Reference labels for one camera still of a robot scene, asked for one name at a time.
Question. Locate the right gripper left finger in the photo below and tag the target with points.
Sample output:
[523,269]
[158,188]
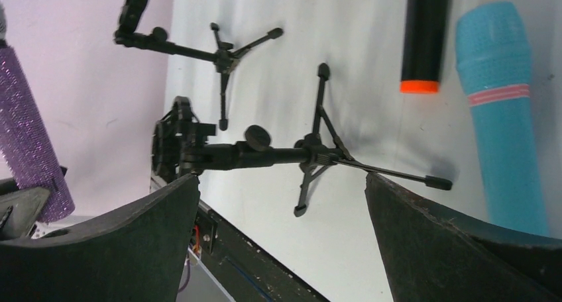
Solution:
[133,253]

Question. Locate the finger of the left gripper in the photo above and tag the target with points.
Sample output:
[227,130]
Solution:
[20,210]

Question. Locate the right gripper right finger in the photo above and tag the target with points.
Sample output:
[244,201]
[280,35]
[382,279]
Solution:
[431,252]

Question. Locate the purple glitter microphone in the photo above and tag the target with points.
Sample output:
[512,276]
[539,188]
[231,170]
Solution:
[25,143]

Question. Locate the black shock mount tripod stand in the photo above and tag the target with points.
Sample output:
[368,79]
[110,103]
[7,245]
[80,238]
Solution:
[180,147]

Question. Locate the black tripod clip stand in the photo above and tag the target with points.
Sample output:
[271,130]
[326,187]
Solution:
[225,58]

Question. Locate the teal blue microphone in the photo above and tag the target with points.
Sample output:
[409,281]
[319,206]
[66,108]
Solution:
[493,60]

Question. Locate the black orange-tipped microphone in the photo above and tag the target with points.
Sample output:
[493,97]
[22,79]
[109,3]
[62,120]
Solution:
[424,38]

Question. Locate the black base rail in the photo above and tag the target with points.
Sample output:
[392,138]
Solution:
[193,247]

